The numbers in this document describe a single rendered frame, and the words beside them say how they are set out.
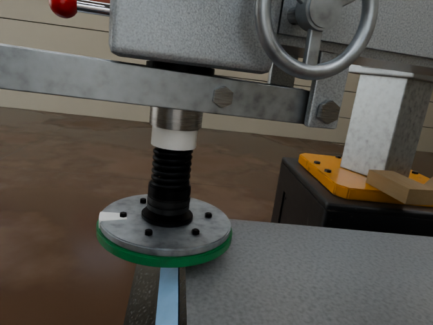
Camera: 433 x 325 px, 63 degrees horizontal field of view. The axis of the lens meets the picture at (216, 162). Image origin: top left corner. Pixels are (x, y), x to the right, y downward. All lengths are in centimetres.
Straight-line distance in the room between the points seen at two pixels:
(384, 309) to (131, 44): 49
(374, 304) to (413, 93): 97
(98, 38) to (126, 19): 633
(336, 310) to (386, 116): 96
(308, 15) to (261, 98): 15
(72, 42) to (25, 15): 84
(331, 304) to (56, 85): 47
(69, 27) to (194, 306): 655
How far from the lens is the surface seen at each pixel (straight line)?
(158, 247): 50
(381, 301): 61
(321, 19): 42
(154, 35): 42
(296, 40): 50
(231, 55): 44
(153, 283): 61
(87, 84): 47
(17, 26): 718
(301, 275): 60
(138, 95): 47
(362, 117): 145
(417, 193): 122
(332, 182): 128
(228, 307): 50
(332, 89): 53
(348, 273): 65
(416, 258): 79
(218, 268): 57
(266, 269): 59
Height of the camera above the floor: 110
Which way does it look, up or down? 15 degrees down
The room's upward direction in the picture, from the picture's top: 7 degrees clockwise
